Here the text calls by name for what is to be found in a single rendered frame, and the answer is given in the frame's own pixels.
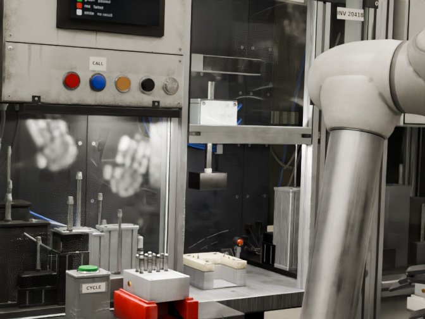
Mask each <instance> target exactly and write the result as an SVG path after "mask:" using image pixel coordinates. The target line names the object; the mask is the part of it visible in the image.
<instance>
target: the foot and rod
mask: <svg viewBox="0 0 425 319"><path fill-rule="evenodd" d="M212 158H213V144H207V143H205V164H204V172H189V173H188V188H189V189H196V190H200V191H203V190H227V173H223V172H212Z"/></svg>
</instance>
